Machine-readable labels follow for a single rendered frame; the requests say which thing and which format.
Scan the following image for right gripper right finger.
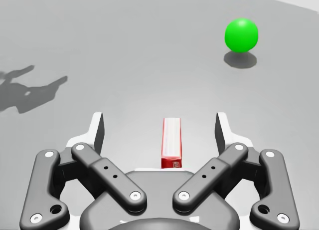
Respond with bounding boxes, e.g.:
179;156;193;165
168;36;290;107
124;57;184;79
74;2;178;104
172;112;301;230

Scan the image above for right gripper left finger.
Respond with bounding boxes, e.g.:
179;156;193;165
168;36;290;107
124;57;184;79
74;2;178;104
19;112;148;230

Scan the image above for red and white carton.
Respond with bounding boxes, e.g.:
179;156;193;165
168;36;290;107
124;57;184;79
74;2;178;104
161;117;182;169

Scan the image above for green ball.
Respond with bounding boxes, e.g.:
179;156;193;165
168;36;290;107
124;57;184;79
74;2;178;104
224;17;259;53

